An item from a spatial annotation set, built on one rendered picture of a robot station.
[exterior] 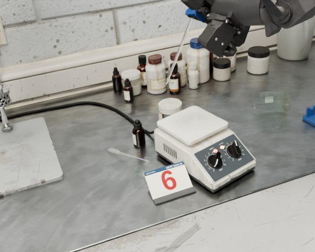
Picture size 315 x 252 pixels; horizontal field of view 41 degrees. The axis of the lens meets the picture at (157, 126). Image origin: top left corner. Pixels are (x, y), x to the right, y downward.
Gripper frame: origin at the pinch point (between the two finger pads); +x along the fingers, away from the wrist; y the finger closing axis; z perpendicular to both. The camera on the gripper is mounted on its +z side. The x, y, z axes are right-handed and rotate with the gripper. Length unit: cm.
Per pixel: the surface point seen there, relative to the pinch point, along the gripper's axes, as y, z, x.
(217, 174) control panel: 13.5, 29.4, -7.8
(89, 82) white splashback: 13, 14, 51
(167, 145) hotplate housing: 10.1, 26.9, 5.3
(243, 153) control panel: 19.5, 22.9, -7.9
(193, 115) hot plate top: 13.8, 18.1, 4.5
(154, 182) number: 6.1, 35.4, 0.9
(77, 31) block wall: 3, 2, 52
